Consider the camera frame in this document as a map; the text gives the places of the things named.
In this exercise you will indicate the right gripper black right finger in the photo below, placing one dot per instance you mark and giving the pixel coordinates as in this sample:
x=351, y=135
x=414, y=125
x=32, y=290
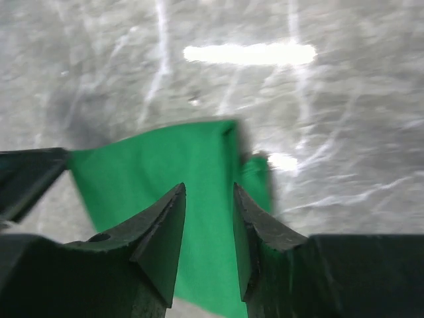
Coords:
x=282, y=273

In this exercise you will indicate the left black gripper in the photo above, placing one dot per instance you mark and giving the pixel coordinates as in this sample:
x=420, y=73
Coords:
x=25, y=176

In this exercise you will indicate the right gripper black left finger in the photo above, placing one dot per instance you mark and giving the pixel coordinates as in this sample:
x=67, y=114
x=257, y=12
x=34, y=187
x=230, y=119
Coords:
x=126, y=271

